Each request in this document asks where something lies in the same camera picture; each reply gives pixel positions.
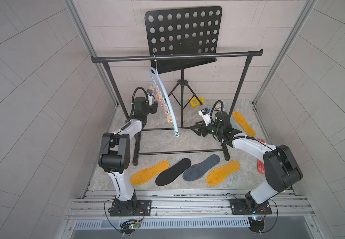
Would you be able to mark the yellow insole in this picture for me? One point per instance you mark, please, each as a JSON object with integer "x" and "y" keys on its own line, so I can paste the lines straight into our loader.
{"x": 145, "y": 175}

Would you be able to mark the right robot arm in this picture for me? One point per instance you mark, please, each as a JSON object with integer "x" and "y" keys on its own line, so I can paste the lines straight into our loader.
{"x": 277, "y": 163}

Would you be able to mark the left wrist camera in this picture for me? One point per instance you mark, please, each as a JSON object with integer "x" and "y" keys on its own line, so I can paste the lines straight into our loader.
{"x": 150, "y": 97}

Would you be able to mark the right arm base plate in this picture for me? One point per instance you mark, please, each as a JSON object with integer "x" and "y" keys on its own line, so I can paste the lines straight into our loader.
{"x": 240, "y": 207}

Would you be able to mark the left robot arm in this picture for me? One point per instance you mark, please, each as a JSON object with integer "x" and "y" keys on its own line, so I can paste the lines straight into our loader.
{"x": 116, "y": 152}

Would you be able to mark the black music stand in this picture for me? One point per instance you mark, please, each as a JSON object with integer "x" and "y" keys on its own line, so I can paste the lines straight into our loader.
{"x": 182, "y": 31}

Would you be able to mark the white black insole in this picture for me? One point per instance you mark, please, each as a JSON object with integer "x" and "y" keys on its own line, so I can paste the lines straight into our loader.
{"x": 169, "y": 175}

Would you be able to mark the light blue clip hanger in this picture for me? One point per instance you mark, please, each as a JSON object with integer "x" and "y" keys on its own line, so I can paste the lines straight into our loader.
{"x": 162, "y": 95}

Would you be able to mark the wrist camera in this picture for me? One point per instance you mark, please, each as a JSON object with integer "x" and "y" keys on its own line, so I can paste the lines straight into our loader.
{"x": 150, "y": 97}
{"x": 206, "y": 115}

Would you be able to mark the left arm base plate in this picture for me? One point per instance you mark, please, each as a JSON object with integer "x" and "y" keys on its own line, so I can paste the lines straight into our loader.
{"x": 130, "y": 208}

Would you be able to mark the grey orange-edged insole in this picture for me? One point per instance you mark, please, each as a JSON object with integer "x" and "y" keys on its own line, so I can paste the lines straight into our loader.
{"x": 260, "y": 164}

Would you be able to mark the left circuit board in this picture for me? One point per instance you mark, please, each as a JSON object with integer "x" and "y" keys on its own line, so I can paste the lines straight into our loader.
{"x": 128, "y": 227}

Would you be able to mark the white dotted insole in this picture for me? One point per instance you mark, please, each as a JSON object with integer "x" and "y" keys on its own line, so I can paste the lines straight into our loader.
{"x": 234, "y": 124}

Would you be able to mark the beige yellow-edged insole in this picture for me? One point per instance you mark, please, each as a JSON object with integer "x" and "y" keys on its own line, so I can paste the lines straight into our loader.
{"x": 241, "y": 120}

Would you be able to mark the right circuit board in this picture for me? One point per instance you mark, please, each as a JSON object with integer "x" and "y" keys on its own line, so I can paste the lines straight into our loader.
{"x": 257, "y": 224}

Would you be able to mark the grey yellow-edged insole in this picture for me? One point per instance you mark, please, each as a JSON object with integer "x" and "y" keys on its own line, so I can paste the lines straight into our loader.
{"x": 219, "y": 174}

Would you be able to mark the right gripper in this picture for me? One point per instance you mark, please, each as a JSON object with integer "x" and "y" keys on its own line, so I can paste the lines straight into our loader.
{"x": 202, "y": 127}

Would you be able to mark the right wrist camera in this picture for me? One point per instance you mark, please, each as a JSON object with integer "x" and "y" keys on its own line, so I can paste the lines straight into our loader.
{"x": 206, "y": 115}

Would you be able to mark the grey dark-edged insole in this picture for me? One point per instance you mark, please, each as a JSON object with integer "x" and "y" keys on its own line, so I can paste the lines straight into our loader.
{"x": 197, "y": 171}

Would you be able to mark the circuit board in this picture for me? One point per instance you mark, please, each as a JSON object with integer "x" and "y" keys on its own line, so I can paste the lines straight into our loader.
{"x": 128, "y": 227}
{"x": 257, "y": 224}

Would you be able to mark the black clothes rack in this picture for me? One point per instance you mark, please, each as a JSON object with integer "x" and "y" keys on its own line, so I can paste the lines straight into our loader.
{"x": 175, "y": 56}

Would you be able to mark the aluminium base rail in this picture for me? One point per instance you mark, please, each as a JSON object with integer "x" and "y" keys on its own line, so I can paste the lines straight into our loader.
{"x": 185, "y": 209}

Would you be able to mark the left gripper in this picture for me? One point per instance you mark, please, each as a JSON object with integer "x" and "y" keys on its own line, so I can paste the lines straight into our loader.
{"x": 152, "y": 108}

